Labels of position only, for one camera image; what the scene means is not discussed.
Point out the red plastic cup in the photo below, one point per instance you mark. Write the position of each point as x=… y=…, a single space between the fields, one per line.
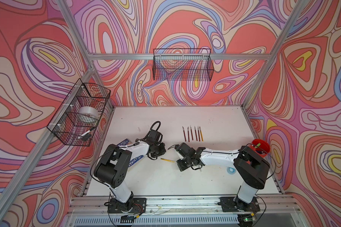
x=261 y=147

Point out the small object in left basket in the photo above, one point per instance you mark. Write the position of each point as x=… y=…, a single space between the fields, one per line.
x=85 y=136

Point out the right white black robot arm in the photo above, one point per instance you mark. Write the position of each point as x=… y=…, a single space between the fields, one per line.
x=252 y=168

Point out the yellow knife group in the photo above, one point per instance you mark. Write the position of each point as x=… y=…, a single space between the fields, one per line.
x=172 y=161

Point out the black wire basket left wall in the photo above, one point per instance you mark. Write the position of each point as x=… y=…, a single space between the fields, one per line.
x=75 y=123

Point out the blue tape roll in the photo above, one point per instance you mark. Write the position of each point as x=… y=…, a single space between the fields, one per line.
x=231 y=170

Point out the grey duct tape roll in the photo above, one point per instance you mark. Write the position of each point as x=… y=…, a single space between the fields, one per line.
x=88 y=115

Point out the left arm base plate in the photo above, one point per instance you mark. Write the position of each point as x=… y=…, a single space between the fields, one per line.
x=132 y=206

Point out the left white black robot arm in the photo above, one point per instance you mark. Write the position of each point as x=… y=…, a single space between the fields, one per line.
x=113 y=165

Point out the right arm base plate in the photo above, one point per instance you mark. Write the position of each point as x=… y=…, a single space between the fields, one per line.
x=234 y=204

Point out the black wire basket back wall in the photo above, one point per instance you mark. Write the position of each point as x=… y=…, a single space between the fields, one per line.
x=182 y=64

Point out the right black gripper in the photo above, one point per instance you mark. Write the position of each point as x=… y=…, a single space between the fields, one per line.
x=182 y=167

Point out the blue treehouse paperback book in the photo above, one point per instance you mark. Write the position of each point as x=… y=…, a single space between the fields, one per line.
x=133 y=160

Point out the black wire basket wall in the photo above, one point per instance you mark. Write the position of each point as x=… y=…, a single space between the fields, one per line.
x=182 y=64
x=75 y=123

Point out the yellow carving knife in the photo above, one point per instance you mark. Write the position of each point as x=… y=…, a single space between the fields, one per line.
x=200 y=134

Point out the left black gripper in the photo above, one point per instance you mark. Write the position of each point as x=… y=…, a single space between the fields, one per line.
x=163 y=151

